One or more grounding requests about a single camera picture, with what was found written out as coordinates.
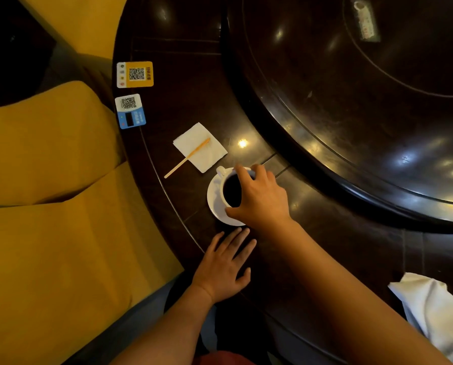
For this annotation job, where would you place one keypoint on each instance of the person's right hand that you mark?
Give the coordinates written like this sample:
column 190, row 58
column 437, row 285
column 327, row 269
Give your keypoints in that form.
column 264, row 203

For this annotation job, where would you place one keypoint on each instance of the person's left hand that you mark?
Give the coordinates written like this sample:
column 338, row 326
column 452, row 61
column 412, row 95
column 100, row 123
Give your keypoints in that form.
column 217, row 273

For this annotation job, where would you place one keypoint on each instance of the person's left middle finger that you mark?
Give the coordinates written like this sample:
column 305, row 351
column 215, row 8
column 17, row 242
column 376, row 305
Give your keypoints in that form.
column 238, row 241

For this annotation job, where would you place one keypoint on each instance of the person's left little finger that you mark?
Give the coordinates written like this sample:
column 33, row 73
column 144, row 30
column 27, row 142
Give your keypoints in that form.
column 215, row 243

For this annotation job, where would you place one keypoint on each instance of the person's right thumb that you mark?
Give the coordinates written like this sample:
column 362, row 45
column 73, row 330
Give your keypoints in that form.
column 234, row 213

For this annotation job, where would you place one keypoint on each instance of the person's right middle finger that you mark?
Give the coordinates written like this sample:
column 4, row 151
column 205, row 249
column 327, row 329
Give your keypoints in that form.
column 259, row 172

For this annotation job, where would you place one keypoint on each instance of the person's left thumb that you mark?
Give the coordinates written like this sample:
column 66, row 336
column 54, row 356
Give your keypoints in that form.
column 244, row 279

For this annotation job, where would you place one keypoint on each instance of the white coffee cup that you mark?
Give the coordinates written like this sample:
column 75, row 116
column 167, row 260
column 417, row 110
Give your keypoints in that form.
column 223, row 193

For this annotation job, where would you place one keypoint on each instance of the person's right forearm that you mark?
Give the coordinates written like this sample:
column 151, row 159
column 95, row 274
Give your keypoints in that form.
column 333, row 292

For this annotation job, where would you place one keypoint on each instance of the person's left forearm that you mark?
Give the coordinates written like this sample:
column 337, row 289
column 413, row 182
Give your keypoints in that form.
column 169, row 330

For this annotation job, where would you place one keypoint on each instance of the white saucer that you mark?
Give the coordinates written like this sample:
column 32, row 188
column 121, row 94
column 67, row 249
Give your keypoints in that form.
column 214, row 203

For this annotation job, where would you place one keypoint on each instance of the black coffee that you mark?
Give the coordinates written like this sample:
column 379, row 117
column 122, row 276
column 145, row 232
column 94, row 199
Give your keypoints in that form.
column 232, row 190

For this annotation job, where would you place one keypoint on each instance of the white paper napkin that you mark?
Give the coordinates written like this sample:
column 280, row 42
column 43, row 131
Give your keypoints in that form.
column 205, row 153

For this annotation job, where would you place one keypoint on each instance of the wooden stir stick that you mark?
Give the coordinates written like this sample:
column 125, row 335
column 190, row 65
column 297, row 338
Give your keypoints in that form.
column 186, row 159

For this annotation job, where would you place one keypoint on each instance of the red shirt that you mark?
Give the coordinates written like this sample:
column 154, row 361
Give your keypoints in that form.
column 224, row 358

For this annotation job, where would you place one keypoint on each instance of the dark wooden turntable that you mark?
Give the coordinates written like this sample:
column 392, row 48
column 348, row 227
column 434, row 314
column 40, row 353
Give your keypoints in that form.
column 344, row 94

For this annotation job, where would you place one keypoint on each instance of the blue code sticker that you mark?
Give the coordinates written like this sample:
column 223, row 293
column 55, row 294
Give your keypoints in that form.
column 130, row 112

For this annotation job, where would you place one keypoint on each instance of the yellow code sticker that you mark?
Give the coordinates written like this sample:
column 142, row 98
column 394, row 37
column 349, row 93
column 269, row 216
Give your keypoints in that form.
column 135, row 74

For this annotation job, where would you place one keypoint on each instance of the yellow covered chair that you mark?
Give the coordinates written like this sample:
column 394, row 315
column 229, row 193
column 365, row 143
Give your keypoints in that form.
column 55, row 209
column 86, row 22

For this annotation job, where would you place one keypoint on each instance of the grey label sticker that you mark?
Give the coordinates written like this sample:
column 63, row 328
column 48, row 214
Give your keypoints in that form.
column 366, row 19

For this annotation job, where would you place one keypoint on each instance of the white folded cloth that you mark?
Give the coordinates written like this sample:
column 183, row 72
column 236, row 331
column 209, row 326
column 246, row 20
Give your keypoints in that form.
column 435, row 311

